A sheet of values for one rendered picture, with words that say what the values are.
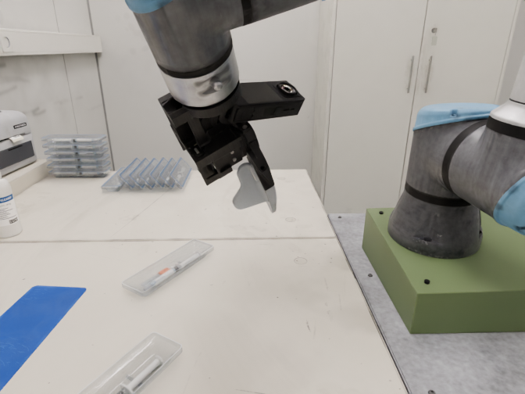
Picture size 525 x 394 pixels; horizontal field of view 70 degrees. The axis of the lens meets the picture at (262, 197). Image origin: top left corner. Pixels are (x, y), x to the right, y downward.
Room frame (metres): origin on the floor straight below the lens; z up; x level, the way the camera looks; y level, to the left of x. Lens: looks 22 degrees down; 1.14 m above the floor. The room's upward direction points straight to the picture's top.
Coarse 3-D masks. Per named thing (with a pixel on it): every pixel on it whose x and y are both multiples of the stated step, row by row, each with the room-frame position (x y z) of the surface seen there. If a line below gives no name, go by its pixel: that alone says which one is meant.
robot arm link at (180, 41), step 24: (144, 0) 0.31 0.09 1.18; (168, 0) 0.30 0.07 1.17; (192, 0) 0.31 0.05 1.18; (216, 0) 0.32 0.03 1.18; (240, 0) 0.33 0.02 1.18; (144, 24) 0.33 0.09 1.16; (168, 24) 0.32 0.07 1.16; (192, 24) 0.32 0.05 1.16; (216, 24) 0.33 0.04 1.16; (240, 24) 0.35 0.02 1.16; (168, 48) 0.33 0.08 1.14; (192, 48) 0.33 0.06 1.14; (216, 48) 0.35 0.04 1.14; (168, 72) 0.36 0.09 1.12; (192, 72) 0.35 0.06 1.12
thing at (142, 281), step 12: (192, 240) 0.68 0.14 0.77; (180, 252) 0.63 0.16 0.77; (192, 252) 0.63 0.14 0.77; (204, 252) 0.63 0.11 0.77; (156, 264) 0.59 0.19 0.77; (168, 264) 0.59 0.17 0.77; (180, 264) 0.59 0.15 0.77; (132, 276) 0.55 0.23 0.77; (144, 276) 0.55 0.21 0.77; (156, 276) 0.55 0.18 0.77; (144, 288) 0.52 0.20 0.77
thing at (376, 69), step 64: (320, 0) 2.56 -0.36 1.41; (384, 0) 2.18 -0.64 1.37; (448, 0) 2.19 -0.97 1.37; (512, 0) 2.20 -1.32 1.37; (320, 64) 2.44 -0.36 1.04; (384, 64) 2.18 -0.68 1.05; (448, 64) 2.19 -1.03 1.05; (320, 128) 2.32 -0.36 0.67; (384, 128) 2.19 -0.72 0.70; (320, 192) 2.19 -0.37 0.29; (384, 192) 2.19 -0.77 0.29
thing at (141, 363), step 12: (156, 336) 0.41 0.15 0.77; (144, 348) 0.38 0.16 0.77; (156, 348) 0.38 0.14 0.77; (168, 348) 0.38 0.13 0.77; (120, 360) 0.36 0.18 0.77; (132, 360) 0.36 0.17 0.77; (144, 360) 0.36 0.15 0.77; (156, 360) 0.36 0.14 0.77; (108, 372) 0.34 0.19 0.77; (120, 372) 0.34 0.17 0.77; (132, 372) 0.34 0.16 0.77; (144, 372) 0.34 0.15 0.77; (96, 384) 0.33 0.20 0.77; (108, 384) 0.33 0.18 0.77; (120, 384) 0.33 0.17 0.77; (132, 384) 0.33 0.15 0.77
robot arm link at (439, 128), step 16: (432, 112) 0.55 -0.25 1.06; (448, 112) 0.53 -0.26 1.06; (464, 112) 0.52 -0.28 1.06; (480, 112) 0.52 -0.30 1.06; (416, 128) 0.57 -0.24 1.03; (432, 128) 0.54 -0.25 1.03; (448, 128) 0.53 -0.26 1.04; (464, 128) 0.51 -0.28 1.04; (416, 144) 0.57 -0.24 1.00; (432, 144) 0.54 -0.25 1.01; (448, 144) 0.51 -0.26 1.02; (416, 160) 0.57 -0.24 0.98; (432, 160) 0.53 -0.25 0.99; (448, 160) 0.50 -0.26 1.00; (416, 176) 0.56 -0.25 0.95; (432, 176) 0.54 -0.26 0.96; (432, 192) 0.54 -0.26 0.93; (448, 192) 0.53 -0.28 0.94
